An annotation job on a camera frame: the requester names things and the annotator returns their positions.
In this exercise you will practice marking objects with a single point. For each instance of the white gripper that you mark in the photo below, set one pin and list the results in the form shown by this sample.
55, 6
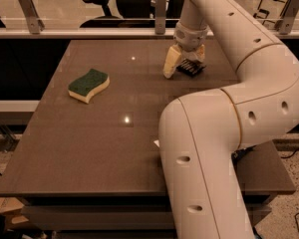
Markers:
190, 39

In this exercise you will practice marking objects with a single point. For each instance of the black rxbar chocolate bar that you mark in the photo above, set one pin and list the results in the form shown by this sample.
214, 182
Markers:
190, 68

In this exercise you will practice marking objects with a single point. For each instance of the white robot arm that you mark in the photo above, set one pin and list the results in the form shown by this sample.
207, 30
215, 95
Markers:
199, 132

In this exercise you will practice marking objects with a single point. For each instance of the green yellow sponge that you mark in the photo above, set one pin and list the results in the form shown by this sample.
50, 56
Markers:
88, 85

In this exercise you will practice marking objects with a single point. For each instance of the black office chair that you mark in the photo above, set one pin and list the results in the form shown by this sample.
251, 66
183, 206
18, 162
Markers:
134, 14

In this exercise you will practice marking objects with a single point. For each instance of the metal cart with wheels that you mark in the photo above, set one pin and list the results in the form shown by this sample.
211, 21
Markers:
268, 12

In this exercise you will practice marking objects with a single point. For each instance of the blue vinegar chips bag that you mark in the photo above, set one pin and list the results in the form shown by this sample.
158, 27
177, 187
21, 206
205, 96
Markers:
242, 153

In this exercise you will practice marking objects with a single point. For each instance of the cardboard box under table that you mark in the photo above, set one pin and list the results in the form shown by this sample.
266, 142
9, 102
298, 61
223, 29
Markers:
10, 209

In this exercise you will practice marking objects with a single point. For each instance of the right metal rail bracket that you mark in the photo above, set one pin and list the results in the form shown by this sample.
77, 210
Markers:
287, 18

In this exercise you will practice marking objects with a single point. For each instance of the left metal rail bracket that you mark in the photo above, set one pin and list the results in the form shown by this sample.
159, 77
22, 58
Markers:
34, 23

